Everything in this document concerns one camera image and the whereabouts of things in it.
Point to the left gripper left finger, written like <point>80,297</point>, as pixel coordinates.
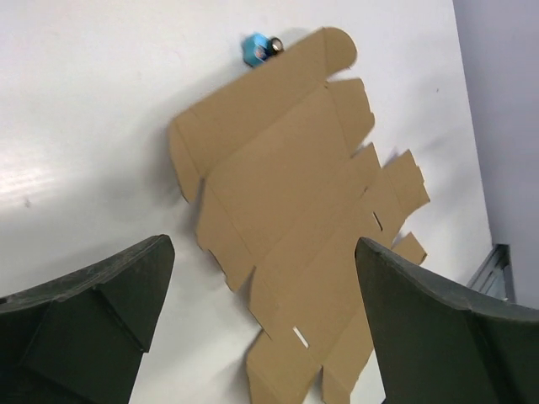
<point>80,338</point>

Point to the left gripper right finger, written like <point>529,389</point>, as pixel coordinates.
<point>437,341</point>

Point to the cardboard box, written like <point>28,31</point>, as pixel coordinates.
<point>287,186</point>

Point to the blue toy police car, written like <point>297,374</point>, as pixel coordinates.
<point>257,49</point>

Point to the aluminium table frame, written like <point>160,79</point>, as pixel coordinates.
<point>494,276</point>

